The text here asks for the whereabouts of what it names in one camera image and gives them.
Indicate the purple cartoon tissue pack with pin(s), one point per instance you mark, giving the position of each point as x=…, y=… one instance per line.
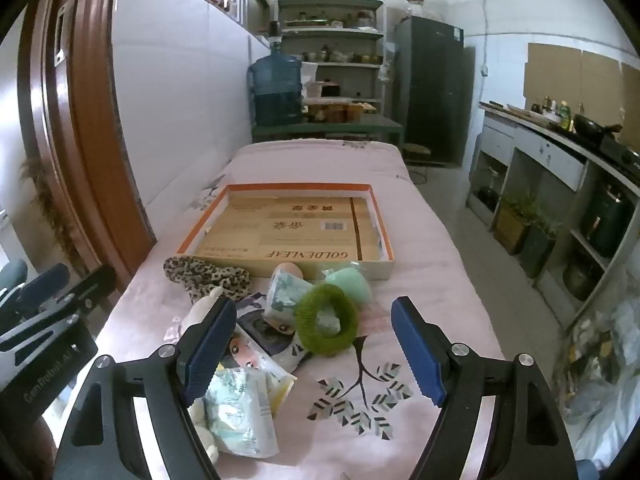
x=270, y=340

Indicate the round wooden stool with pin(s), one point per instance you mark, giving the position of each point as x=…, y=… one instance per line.
x=416, y=152

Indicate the green table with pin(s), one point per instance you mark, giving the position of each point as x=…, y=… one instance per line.
x=350, y=127

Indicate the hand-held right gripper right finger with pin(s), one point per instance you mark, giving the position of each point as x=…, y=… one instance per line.
x=417, y=355

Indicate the brown wooden door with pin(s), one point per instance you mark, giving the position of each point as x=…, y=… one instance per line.
x=85, y=135

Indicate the pile of plastic bags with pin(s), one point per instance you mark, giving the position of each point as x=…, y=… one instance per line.
x=605, y=360

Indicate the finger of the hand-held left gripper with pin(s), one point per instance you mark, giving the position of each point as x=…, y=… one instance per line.
x=12, y=275
x=47, y=282

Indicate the teal patterned tissue pack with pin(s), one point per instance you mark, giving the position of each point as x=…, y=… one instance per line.
x=282, y=300

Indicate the potted plant in box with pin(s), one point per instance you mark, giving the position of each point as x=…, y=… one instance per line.
x=512, y=222
x=542, y=247

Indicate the large dark green pot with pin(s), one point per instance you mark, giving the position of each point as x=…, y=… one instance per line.
x=605, y=220

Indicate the black wok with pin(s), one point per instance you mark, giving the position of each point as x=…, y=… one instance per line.
x=590, y=127

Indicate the blue water jug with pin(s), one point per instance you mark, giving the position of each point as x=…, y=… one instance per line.
x=275, y=90

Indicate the dark green refrigerator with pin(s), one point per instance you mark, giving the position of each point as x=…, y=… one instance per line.
x=430, y=90

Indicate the grey kitchen counter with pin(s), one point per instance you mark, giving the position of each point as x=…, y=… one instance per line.
x=545, y=155

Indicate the white green tissue pack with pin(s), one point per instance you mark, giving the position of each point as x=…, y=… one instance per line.
x=240, y=410

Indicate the leopard print scrunchie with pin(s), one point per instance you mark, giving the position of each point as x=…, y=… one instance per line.
x=200, y=272

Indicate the cardboard wall panel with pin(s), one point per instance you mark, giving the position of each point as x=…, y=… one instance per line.
x=631, y=92
x=600, y=80
x=552, y=75

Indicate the cream plush bear light dress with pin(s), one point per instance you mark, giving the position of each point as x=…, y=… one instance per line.
x=200, y=312

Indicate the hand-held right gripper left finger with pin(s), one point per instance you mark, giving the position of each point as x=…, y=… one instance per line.
x=210, y=350

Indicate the dark kettle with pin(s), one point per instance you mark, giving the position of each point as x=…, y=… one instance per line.
x=487, y=195

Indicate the yellow oil bottle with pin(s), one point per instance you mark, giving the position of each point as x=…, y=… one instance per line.
x=565, y=116

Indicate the white plush cat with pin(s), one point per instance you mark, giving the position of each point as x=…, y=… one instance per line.
x=202, y=435

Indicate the orange rimmed cardboard box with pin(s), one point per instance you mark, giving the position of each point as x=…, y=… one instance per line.
x=300, y=230

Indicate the metal shelf rack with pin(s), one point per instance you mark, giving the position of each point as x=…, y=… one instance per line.
x=332, y=50

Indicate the mint green sponge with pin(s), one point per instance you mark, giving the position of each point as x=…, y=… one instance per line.
x=350, y=282

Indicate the pink egg shaped puff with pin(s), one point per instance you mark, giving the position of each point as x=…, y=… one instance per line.
x=291, y=270

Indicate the pink printed blanket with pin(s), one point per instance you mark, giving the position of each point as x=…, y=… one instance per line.
x=440, y=260

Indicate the black gas stove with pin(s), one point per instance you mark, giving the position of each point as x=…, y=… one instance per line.
x=622, y=152

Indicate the jar on refrigerator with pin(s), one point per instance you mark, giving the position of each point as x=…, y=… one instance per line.
x=415, y=6

